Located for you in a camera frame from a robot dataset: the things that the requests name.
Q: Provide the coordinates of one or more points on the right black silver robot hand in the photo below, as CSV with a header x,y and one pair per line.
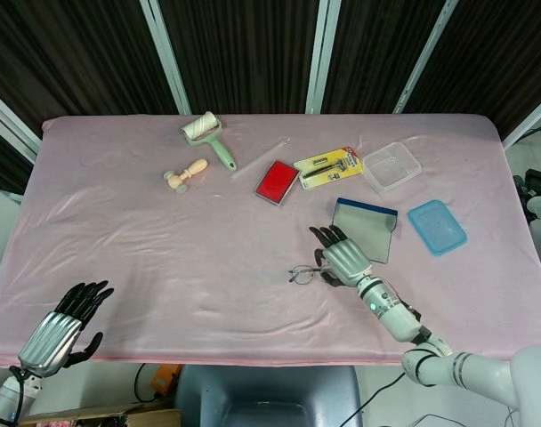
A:
x,y
346,262

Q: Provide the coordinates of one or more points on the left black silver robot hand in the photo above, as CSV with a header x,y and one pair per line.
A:
x,y
50,342

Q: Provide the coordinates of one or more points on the blue glasses case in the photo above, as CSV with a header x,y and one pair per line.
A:
x,y
368,231

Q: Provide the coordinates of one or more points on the thin-framed eyeglasses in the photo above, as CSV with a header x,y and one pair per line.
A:
x,y
293,271

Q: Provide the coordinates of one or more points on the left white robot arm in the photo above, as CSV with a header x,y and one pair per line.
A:
x,y
8,396

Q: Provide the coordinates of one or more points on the brown cardboard box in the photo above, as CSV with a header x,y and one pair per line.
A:
x,y
97,416

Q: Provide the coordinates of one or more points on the razor in yellow package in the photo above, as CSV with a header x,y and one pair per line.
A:
x,y
328,168

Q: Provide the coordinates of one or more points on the blue plastic lid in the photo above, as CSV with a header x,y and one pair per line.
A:
x,y
437,228

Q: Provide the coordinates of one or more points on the clear plastic container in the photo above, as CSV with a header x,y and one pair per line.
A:
x,y
391,166

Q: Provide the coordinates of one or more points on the red ink pad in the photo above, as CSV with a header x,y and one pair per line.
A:
x,y
276,182

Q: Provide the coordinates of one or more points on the orange device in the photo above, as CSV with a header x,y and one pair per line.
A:
x,y
163,380

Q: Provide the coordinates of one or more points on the clear plastic tube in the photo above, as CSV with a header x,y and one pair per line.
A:
x,y
257,161

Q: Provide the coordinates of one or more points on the pink tablecloth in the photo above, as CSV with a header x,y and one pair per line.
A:
x,y
163,267

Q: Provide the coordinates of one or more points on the green lint roller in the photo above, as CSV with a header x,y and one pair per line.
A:
x,y
204,129

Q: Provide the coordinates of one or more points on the black background equipment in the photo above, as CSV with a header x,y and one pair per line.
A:
x,y
537,180

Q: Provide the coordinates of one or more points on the white partition post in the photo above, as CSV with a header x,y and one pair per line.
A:
x,y
424,58
12,126
321,58
166,58
530,120

